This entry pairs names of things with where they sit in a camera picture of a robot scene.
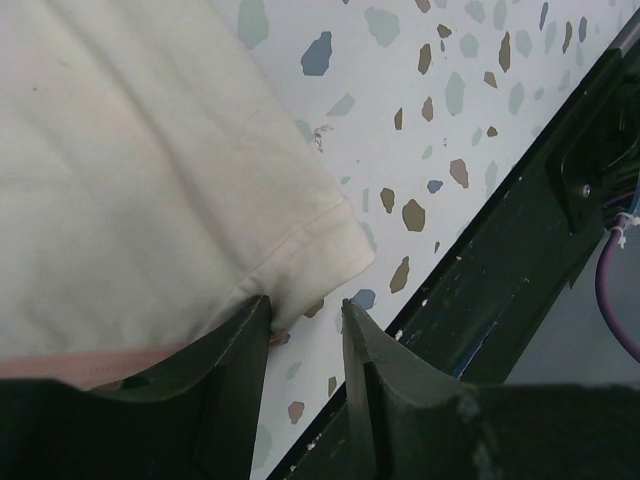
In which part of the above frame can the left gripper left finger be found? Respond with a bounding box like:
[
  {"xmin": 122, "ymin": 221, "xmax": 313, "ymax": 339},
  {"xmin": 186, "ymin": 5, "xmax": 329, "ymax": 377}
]
[{"xmin": 1, "ymin": 297, "xmax": 272, "ymax": 479}]

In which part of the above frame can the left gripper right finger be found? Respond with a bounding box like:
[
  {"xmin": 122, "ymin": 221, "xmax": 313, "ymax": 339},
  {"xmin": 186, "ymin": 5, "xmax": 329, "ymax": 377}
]
[{"xmin": 342, "ymin": 300, "xmax": 639, "ymax": 479}]

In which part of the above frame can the white pink-trimmed underwear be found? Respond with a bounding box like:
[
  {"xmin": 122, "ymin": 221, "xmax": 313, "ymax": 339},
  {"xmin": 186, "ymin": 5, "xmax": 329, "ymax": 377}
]
[{"xmin": 1, "ymin": 1, "xmax": 375, "ymax": 389}]

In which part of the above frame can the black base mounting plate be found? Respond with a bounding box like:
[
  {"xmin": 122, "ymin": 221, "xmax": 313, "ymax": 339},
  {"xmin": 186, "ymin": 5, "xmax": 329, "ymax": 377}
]
[{"xmin": 273, "ymin": 17, "xmax": 639, "ymax": 479}]

